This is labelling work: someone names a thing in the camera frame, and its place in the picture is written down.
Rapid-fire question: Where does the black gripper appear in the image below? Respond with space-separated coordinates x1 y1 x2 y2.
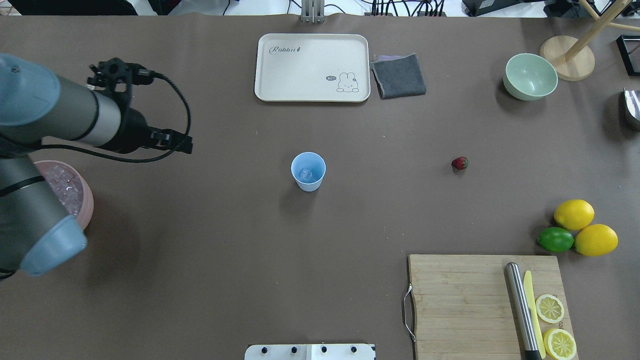
100 108 194 155

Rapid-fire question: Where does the ice cube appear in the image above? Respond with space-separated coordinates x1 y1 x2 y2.
298 168 316 183

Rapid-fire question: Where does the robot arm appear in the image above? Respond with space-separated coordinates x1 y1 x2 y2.
0 53 194 280

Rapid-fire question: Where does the pile of ice cubes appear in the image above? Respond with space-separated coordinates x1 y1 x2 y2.
36 161 83 217

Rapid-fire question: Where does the light blue plastic cup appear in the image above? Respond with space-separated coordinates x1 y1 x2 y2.
290 152 327 192

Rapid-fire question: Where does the pink bowl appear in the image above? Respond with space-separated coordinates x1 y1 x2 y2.
34 161 94 230

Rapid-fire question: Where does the cream rabbit tray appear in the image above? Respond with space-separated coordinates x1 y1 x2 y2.
254 33 371 103

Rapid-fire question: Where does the grey folded cloth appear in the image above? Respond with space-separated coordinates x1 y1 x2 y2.
370 53 426 100

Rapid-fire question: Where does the red strawberry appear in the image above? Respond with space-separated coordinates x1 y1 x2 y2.
451 156 469 171

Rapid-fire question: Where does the wooden cutting board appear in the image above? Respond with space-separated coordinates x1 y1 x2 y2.
407 254 568 360

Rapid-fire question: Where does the mint green bowl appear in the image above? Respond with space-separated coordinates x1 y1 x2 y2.
502 53 559 101

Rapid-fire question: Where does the steel muddler black tip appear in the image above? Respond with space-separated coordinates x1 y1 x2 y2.
505 261 542 360

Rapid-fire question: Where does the yellow plastic knife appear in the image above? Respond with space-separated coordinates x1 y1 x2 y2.
522 270 547 360

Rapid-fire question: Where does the green lime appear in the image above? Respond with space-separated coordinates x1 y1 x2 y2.
537 227 575 253

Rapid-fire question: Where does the wooden stand with round base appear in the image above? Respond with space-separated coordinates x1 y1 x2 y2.
539 0 640 82

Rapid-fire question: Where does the lower yellow lemon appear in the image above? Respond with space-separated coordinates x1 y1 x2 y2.
553 199 595 231

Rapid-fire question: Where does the yellow lemon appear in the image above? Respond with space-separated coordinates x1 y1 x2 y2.
553 199 595 231
574 224 619 256

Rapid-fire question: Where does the upper yellow lemon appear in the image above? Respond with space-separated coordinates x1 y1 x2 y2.
574 224 619 256

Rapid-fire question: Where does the upper lemon slice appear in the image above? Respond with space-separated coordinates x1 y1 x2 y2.
542 328 578 360

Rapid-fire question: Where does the black flat box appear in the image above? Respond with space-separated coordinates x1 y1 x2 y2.
615 34 640 77

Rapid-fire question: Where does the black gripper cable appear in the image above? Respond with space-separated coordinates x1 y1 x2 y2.
40 72 193 164

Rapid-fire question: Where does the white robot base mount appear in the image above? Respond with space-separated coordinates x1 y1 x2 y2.
244 342 377 360

